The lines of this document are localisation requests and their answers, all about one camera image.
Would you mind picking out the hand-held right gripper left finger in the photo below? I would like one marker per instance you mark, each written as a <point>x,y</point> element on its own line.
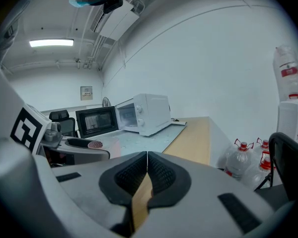
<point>94,182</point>

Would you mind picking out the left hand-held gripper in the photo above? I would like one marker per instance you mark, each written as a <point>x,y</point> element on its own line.
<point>27,130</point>

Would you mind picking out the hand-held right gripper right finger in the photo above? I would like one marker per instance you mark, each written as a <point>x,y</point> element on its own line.
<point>201,195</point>

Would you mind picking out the white microwave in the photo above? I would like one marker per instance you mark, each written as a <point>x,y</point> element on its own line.
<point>154,113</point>

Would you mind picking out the large black office chair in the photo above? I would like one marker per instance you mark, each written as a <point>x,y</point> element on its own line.
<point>64,123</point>

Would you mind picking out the cluster of clear water jugs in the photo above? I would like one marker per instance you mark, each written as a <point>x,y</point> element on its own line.
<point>238,160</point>

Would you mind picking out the black standing fan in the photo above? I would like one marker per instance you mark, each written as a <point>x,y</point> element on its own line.
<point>106,102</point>

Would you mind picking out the pale grey dotted mat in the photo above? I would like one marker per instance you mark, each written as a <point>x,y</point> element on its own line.
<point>149,142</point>

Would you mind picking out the black folding chair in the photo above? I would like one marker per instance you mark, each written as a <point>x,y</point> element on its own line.
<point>288,162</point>

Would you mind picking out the person's grey shirt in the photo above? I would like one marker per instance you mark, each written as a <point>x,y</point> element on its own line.
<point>2,95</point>

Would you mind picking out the white water dispenser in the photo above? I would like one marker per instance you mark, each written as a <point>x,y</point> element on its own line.
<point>290,120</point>

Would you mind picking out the rectangular ceiling light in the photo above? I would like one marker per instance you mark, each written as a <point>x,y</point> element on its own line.
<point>51,42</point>

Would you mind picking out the white ceiling air conditioner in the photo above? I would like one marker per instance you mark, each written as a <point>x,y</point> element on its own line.
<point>116,21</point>

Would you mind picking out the blue face mask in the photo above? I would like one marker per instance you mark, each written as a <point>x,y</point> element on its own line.
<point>79,2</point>

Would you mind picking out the grey wall electrical panel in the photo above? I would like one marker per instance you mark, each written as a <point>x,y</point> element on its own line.
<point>86,93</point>

